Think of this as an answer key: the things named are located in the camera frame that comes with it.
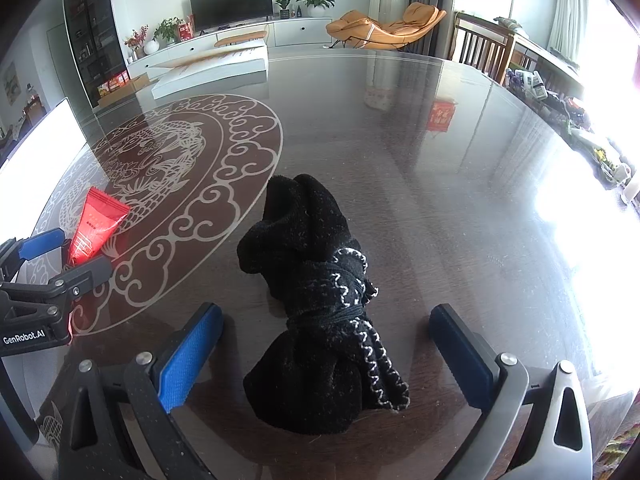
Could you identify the white curtain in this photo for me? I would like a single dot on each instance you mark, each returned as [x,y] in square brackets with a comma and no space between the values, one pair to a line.
[575,10]

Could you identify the patterned rug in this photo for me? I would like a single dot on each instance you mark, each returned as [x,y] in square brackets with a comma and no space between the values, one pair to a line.
[620,447]

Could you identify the dark display cabinet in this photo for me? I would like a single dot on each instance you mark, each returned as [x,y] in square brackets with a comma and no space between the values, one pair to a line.
[95,35]

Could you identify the bushy green potted plant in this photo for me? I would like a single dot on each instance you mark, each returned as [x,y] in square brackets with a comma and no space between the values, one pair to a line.
[167,30]

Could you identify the wall picture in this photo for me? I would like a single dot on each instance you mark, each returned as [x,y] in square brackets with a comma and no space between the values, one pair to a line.
[11,85]

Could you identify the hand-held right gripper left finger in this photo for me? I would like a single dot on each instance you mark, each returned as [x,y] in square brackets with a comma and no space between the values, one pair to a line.
[192,350]

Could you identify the wooden chair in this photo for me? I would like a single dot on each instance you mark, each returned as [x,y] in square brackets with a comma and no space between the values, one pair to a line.
[480,47]

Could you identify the large green potted plant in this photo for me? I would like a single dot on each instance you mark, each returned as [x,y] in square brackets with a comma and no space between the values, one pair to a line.
[317,0]

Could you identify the wooden sideboard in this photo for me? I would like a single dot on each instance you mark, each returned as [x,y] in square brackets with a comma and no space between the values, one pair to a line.
[545,65]

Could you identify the red gift bag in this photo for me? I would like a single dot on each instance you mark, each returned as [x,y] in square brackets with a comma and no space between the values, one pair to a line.
[186,27]

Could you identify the orange lounge chair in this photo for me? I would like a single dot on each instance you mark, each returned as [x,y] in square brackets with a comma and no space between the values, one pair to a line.
[380,27]

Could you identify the small green potted plant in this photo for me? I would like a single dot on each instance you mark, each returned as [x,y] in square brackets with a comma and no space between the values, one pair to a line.
[283,7]

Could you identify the orange bench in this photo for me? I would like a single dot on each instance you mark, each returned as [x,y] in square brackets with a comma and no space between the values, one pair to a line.
[242,36]

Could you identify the cardboard box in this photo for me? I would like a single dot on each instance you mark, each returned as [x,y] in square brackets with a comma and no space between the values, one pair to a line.
[125,90]

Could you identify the red packet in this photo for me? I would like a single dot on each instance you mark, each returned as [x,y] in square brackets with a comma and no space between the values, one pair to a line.
[97,220]

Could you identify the black television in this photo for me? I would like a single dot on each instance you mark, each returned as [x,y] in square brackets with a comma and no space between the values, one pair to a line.
[230,5]

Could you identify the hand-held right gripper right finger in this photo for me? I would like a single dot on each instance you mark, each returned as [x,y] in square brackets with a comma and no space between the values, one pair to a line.
[465,355]

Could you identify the black knitted cloth bundle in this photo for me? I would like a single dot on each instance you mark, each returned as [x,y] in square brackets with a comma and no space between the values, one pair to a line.
[310,270]

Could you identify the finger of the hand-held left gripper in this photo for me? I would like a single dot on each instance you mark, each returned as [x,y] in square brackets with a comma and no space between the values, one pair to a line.
[87,272]
[42,245]

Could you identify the white flat box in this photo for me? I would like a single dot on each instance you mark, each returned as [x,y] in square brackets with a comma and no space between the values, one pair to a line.
[210,72]

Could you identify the red flower plant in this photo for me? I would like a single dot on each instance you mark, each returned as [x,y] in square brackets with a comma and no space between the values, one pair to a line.
[136,40]

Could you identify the white television cabinet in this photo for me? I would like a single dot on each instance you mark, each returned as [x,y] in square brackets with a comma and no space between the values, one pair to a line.
[300,32]

